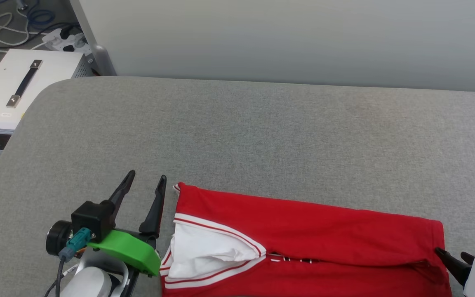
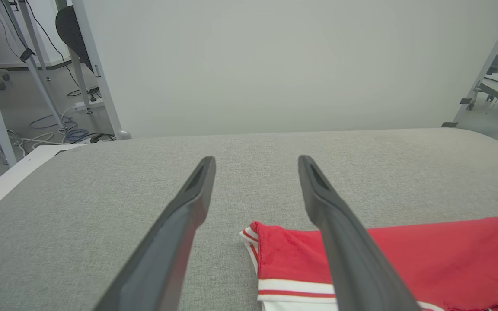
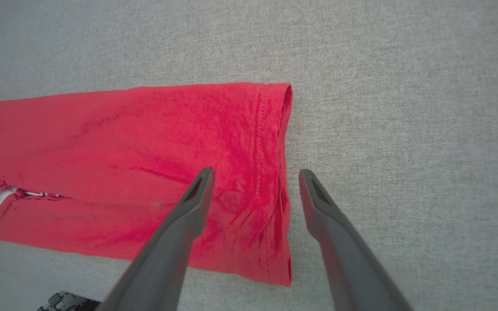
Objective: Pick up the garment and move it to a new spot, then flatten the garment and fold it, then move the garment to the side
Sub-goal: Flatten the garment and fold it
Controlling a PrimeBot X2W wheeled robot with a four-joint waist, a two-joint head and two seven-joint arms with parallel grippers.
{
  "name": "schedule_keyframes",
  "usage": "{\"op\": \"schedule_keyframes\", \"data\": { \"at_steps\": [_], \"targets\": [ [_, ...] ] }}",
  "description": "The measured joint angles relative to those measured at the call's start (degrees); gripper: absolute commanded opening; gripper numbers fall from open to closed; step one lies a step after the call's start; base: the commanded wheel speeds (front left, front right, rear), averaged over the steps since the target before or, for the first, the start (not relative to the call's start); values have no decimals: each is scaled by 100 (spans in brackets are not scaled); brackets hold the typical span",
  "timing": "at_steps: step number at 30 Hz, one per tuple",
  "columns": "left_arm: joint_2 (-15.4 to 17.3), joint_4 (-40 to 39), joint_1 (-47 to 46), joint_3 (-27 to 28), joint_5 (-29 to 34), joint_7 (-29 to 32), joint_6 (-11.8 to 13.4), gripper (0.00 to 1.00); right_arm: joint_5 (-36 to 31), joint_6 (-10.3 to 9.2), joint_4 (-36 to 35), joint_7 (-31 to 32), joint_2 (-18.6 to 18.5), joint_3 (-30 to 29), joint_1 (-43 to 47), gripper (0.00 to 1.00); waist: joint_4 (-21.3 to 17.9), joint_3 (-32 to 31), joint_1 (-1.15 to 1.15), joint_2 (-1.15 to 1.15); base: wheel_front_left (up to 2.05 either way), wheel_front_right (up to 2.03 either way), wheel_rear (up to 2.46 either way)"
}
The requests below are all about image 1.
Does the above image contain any white equipment box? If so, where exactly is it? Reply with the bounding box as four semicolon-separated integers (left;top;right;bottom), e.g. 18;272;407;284
0;48;94;160

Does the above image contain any black cable with teal plug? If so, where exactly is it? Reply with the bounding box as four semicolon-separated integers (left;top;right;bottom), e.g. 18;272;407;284
43;227;93;297

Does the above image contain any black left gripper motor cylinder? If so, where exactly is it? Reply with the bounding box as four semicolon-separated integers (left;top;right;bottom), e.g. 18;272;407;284
45;220;75;255

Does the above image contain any black strap handle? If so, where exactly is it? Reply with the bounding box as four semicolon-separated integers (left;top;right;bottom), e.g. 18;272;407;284
5;59;43;109

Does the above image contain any grey partition post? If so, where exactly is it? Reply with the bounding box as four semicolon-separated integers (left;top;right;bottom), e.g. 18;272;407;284
68;0;118;77

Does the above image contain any red and white basketball jersey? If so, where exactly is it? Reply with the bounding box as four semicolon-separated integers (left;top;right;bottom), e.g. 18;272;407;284
159;181;453;297

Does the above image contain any white power strip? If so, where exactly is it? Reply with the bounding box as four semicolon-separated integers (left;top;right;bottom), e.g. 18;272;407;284
41;27;92;55

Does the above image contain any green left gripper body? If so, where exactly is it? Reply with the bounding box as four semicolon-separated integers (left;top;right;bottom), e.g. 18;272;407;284
86;229;162;278

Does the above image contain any white cable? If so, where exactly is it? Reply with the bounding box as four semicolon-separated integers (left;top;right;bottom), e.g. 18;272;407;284
0;12;48;53

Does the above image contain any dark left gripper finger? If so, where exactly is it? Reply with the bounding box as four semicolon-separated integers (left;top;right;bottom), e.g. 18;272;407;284
106;170;136;216
139;175;167;238

